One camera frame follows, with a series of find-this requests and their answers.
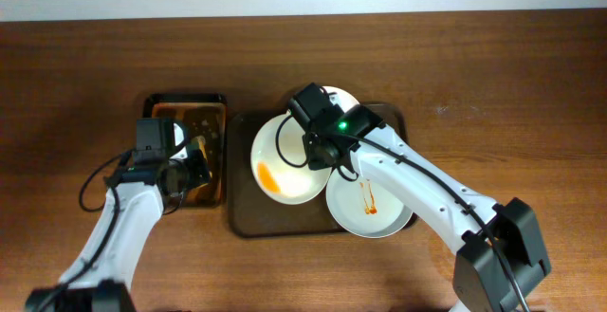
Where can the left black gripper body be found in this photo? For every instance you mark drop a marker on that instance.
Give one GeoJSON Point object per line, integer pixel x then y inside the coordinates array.
{"type": "Point", "coordinates": [200, 169]}

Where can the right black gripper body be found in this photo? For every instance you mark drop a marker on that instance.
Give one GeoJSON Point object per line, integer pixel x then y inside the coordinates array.
{"type": "Point", "coordinates": [317, 151]}

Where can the yellow green scrub sponge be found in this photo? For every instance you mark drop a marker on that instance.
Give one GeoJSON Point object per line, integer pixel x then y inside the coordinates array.
{"type": "Point", "coordinates": [197, 147]}

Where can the white plate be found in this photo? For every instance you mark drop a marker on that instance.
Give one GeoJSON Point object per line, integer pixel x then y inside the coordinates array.
{"type": "Point", "coordinates": [276, 150]}

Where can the pink plate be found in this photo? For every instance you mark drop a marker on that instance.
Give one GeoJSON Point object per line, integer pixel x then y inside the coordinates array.
{"type": "Point", "coordinates": [340, 97]}

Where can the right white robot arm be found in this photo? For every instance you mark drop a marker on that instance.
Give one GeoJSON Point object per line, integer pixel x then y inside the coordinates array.
{"type": "Point", "coordinates": [500, 254]}

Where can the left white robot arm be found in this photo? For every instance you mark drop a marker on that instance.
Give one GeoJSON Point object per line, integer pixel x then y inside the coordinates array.
{"type": "Point", "coordinates": [150, 180]}

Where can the small black water tray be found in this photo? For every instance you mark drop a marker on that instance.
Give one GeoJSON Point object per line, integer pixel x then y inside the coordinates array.
{"type": "Point", "coordinates": [205, 117]}

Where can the large brown serving tray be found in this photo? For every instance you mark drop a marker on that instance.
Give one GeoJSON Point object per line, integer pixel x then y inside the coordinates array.
{"type": "Point", "coordinates": [253, 214]}

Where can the pale green plate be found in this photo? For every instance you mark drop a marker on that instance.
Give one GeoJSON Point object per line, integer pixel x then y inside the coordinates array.
{"type": "Point", "coordinates": [365, 208]}

